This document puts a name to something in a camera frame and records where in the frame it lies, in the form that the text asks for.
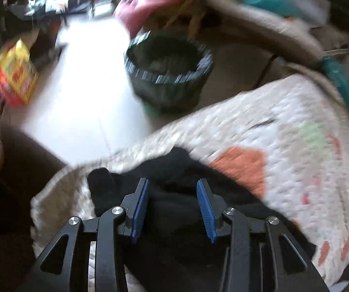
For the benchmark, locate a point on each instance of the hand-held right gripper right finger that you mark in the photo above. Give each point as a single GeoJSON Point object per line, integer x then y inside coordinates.
{"type": "Point", "coordinates": [206, 210]}

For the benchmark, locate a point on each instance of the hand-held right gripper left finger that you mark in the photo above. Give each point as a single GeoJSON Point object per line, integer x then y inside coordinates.
{"type": "Point", "coordinates": [140, 206]}

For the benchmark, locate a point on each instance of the black pants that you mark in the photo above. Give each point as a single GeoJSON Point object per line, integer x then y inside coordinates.
{"type": "Point", "coordinates": [174, 170]}

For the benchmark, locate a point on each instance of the black lined waste bin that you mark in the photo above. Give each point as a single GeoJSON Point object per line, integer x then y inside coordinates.
{"type": "Point", "coordinates": [168, 97]}

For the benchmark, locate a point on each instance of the quilted patchwork blanket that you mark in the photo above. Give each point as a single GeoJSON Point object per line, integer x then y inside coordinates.
{"type": "Point", "coordinates": [284, 121]}

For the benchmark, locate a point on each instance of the person's dark brown clothing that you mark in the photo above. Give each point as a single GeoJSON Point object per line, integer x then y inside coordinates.
{"type": "Point", "coordinates": [19, 188]}

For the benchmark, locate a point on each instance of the yellow red snack packet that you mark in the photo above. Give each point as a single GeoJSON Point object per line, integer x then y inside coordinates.
{"type": "Point", "coordinates": [16, 73]}

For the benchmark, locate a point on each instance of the beige cushion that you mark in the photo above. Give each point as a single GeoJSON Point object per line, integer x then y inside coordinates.
{"type": "Point", "coordinates": [271, 33]}

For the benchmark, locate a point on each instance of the pink cloth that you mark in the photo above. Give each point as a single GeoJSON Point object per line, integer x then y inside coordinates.
{"type": "Point", "coordinates": [141, 9]}

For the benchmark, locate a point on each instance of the teal cloth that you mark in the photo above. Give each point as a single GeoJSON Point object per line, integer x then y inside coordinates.
{"type": "Point", "coordinates": [271, 3]}

